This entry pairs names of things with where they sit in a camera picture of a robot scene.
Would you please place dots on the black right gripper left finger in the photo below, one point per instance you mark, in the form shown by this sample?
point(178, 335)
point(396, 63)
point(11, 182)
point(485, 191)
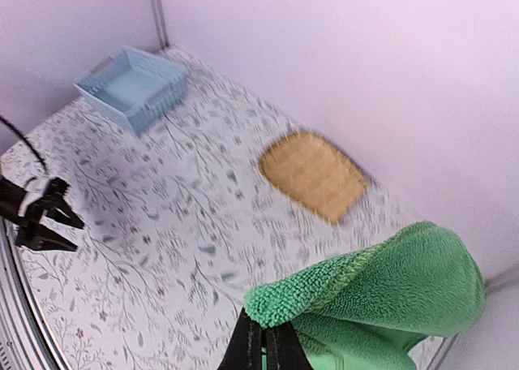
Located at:
point(244, 351)

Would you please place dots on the light blue plastic basket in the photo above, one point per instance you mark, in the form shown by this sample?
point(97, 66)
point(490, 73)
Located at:
point(134, 88)

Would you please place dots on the woven bamboo tray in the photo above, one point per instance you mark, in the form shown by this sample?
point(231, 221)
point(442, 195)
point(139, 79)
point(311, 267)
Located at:
point(314, 173)

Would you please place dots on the aluminium front rail base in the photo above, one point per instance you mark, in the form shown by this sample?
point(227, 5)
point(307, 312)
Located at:
point(25, 339)

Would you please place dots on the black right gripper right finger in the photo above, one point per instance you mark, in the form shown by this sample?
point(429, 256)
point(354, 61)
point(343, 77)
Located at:
point(283, 350)

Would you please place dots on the left aluminium frame post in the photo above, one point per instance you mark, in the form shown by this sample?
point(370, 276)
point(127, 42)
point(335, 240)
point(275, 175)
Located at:
point(160, 24)

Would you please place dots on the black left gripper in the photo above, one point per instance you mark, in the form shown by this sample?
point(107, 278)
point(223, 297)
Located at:
point(26, 207)

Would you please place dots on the green microfiber towel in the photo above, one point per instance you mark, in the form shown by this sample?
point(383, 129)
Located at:
point(368, 309)

